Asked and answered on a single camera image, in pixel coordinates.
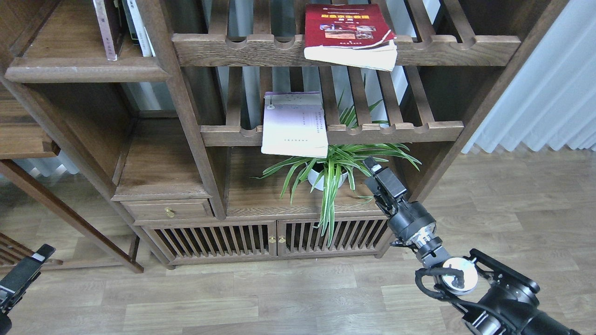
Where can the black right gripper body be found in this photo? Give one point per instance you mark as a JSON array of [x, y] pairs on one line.
[[411, 223]]

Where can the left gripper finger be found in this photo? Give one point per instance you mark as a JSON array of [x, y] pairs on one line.
[[8, 300]]

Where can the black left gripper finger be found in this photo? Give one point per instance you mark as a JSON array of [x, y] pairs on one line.
[[25, 272]]

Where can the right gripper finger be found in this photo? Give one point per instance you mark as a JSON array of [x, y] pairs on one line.
[[386, 178], [383, 199]]

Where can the red textbook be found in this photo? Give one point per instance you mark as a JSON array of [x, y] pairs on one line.
[[352, 35]]

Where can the maroon book white characters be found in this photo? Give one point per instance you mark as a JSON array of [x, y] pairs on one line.
[[112, 23]]

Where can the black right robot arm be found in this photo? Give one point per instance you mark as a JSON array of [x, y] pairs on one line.
[[493, 298]]

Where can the right slatted cabinet door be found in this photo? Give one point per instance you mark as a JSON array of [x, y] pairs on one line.
[[351, 237]]

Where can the slatted cabinet door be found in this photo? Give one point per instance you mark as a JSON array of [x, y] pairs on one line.
[[194, 243], [351, 237]]

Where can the green spider plant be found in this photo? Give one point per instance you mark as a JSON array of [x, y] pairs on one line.
[[348, 156]]

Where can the white plant pot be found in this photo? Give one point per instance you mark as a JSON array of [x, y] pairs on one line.
[[316, 176]]

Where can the pale purple white book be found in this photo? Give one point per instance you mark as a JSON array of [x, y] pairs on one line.
[[294, 124]]

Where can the left slatted cabinet door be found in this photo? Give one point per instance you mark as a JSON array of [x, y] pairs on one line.
[[194, 243]]

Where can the small wooden drawer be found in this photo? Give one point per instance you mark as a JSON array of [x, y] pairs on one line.
[[153, 210]]

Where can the dark wooden bookshelf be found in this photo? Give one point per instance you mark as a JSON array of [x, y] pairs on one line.
[[176, 126]]

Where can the brass drawer knob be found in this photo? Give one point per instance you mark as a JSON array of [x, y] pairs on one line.
[[169, 212]]

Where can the white pleated curtain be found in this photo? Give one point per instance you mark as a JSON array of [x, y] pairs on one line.
[[551, 102]]

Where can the white upright book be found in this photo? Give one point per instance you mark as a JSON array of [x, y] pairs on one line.
[[139, 27]]

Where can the dark green upright book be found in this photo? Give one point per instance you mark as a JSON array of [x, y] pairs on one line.
[[130, 24]]

